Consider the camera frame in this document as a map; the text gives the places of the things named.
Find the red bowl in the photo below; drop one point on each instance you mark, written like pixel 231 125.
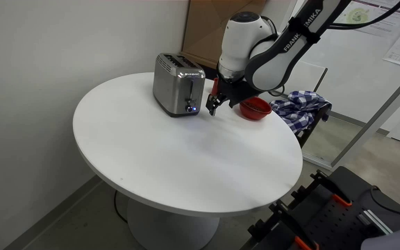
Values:
pixel 255 108

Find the black robot cart top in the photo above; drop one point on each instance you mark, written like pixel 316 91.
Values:
pixel 361 184

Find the silver metal toaster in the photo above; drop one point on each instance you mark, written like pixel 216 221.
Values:
pixel 176 84

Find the wall poster with green logo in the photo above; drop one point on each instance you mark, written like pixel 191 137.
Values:
pixel 375 14

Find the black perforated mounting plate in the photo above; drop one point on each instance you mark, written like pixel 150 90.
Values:
pixel 333 226

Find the white table pedestal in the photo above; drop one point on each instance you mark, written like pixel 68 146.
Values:
pixel 172 226

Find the grey metal partition frame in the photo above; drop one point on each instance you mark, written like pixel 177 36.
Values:
pixel 375 115

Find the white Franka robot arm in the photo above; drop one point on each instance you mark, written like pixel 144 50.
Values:
pixel 241 41

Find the aluminium profile rail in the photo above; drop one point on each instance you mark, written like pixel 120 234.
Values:
pixel 375 221

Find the brown cardboard board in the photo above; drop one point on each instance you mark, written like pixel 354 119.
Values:
pixel 204 27

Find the orange and black clamp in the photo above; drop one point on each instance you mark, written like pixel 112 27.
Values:
pixel 287 226
pixel 325 187

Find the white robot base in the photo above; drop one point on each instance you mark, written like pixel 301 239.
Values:
pixel 394 237

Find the dark frame chair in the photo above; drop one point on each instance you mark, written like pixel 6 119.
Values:
pixel 313 125

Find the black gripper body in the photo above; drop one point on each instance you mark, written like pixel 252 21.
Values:
pixel 236 93

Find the blue white checkered cloth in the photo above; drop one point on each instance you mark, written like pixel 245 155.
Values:
pixel 301 108

